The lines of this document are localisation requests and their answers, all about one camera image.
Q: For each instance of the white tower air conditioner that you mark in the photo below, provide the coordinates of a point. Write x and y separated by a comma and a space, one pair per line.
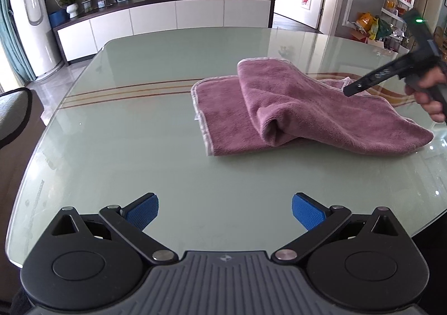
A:
33, 14

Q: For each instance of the white television cabinet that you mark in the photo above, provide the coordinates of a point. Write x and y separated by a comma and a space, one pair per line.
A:
164, 18

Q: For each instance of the brown chair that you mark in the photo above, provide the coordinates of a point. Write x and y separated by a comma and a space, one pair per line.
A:
17, 161

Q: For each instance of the metal shelf rack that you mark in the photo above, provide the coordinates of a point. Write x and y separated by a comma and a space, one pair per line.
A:
398, 4

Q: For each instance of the pink towel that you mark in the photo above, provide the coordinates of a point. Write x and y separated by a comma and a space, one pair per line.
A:
286, 109

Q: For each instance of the green bag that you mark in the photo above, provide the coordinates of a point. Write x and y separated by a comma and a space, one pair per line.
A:
383, 28

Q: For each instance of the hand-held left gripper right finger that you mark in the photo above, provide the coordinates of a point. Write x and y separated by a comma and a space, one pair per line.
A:
306, 212

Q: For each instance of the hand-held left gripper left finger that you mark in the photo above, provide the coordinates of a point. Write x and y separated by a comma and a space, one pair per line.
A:
144, 212

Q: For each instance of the teal curtain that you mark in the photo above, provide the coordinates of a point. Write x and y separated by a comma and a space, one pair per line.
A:
12, 39

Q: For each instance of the orange bag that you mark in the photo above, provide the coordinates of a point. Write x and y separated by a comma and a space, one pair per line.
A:
366, 23

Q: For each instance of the person's right hand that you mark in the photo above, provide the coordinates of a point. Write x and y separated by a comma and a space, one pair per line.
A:
433, 107

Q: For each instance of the cardboard box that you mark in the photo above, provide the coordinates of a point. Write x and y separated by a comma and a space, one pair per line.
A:
361, 39

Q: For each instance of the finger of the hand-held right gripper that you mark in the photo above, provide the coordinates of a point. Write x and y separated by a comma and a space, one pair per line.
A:
363, 81

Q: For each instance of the blue bin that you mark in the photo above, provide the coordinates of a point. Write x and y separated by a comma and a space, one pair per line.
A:
58, 18

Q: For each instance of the small potted plant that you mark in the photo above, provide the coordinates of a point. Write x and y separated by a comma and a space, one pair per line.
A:
87, 1

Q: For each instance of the potted plant in white pot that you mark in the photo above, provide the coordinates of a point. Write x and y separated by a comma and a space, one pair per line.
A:
71, 4

